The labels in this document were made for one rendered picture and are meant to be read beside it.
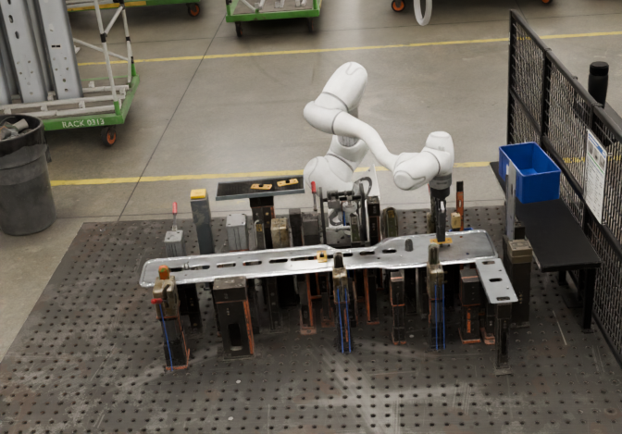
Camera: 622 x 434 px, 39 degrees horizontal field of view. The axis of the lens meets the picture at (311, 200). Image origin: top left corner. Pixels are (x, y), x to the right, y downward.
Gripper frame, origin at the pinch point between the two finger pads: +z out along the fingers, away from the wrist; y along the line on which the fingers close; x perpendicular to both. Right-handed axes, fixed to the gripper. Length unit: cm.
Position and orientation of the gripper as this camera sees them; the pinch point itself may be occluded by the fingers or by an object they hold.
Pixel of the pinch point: (441, 231)
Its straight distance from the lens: 343.5
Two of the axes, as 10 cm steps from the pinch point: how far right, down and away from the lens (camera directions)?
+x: 10.0, -0.8, -0.1
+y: 0.3, 4.6, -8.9
